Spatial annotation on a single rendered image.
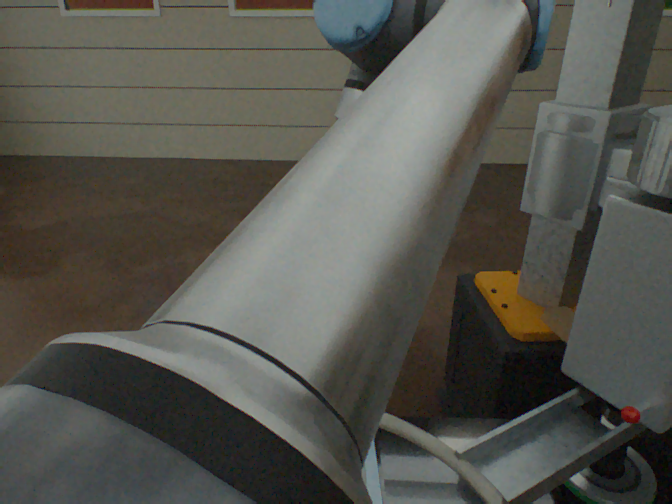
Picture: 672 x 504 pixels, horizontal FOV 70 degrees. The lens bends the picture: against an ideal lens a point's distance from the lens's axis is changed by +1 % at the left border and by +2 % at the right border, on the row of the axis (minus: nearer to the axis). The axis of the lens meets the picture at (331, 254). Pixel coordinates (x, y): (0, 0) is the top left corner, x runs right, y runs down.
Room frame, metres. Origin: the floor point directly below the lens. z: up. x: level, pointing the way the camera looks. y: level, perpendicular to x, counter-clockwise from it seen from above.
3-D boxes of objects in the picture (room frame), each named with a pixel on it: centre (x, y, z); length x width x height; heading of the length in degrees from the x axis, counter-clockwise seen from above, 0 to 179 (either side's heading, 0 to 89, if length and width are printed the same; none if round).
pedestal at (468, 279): (1.71, -0.91, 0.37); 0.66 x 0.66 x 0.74; 3
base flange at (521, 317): (1.71, -0.91, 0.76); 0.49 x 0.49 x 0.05; 3
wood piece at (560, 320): (1.46, -0.88, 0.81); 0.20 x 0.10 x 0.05; 11
